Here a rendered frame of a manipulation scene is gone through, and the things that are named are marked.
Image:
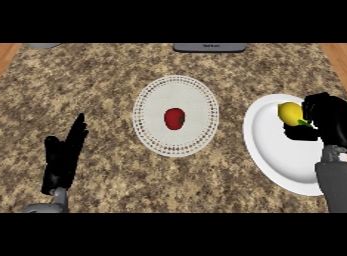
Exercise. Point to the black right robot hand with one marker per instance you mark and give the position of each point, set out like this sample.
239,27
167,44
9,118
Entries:
335,120

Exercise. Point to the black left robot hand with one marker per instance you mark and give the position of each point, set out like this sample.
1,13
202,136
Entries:
62,156

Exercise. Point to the yellow lemon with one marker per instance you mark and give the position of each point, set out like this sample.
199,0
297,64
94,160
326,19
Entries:
289,113

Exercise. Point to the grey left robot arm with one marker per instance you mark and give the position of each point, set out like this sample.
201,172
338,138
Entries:
50,202

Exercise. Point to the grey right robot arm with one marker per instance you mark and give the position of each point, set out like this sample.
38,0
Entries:
338,180

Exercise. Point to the white plate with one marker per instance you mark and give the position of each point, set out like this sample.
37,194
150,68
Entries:
273,150

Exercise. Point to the white round dotted placemat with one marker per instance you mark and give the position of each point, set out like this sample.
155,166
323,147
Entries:
175,115

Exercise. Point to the red tomato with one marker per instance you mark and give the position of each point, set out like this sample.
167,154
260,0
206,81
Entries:
173,118

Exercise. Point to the grey rounded object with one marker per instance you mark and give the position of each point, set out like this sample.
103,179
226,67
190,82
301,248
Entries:
43,45

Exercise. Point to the dark grey flat appliance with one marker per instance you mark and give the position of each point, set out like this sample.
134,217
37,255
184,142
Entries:
208,47

